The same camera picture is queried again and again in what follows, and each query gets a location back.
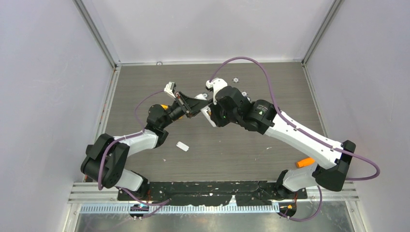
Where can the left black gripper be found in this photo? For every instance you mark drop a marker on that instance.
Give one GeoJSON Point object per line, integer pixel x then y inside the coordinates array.
{"type": "Point", "coordinates": [192, 106]}

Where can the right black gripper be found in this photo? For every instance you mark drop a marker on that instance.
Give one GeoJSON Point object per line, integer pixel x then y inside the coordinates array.
{"type": "Point", "coordinates": [219, 122]}

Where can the white remote control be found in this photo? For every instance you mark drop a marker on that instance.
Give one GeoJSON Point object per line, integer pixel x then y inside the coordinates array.
{"type": "Point", "coordinates": [206, 110]}

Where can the white battery cover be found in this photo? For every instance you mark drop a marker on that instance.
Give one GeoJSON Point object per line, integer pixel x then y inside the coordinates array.
{"type": "Point", "coordinates": [182, 146]}

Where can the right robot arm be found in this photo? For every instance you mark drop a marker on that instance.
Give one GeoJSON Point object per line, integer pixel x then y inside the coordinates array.
{"type": "Point", "coordinates": [331, 164]}

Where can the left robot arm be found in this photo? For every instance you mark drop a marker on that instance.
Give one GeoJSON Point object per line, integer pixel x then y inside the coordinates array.
{"type": "Point", "coordinates": [106, 158]}

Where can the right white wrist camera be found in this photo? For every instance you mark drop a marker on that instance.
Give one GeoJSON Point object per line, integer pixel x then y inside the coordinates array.
{"type": "Point", "coordinates": [215, 86]}

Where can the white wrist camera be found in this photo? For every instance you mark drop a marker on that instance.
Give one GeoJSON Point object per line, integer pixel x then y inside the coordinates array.
{"type": "Point", "coordinates": [170, 89]}
{"type": "Point", "coordinates": [215, 86]}

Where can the yellow plastic triangle frame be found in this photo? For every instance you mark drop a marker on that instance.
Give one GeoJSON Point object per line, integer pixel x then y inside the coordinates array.
{"type": "Point", "coordinates": [165, 107]}

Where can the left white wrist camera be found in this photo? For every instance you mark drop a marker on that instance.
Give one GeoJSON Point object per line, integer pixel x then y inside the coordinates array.
{"type": "Point", "coordinates": [170, 89]}

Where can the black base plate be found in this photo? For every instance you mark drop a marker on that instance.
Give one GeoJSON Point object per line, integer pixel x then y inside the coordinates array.
{"type": "Point", "coordinates": [210, 193]}

